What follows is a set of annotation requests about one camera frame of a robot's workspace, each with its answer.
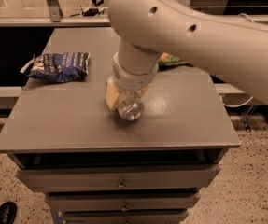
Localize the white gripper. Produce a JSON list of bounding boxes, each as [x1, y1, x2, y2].
[[106, 52, 158, 111]]

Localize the white green 7up can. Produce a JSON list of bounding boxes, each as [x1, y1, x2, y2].
[[117, 93, 144, 121]]

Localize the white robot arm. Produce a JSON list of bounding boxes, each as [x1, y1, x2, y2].
[[108, 0, 268, 105]]

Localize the green snack bag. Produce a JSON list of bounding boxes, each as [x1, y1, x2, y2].
[[158, 52, 186, 66]]

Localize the blue chip bag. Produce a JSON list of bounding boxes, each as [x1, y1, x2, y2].
[[20, 52, 90, 83]]

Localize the grey drawer cabinet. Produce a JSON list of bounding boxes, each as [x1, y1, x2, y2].
[[0, 25, 241, 224]]

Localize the top grey drawer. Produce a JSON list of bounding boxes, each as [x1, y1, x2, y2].
[[16, 164, 220, 193]]

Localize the grey drawer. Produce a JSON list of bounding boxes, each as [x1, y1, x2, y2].
[[16, 164, 220, 193], [46, 192, 200, 212], [63, 209, 189, 224]]

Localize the middle grey drawer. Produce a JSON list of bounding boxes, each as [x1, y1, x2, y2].
[[46, 192, 200, 212]]

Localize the bottom grey drawer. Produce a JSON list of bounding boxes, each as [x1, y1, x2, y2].
[[63, 209, 189, 224]]

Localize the black shoe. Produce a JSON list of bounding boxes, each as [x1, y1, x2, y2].
[[0, 201, 17, 224]]

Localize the metal railing frame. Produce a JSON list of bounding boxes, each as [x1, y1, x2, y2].
[[0, 0, 268, 28]]

